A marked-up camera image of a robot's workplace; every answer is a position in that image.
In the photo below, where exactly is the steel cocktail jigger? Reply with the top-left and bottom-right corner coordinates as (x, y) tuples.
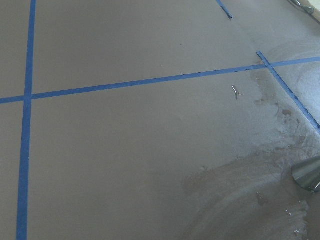
(291, 156), (320, 193)

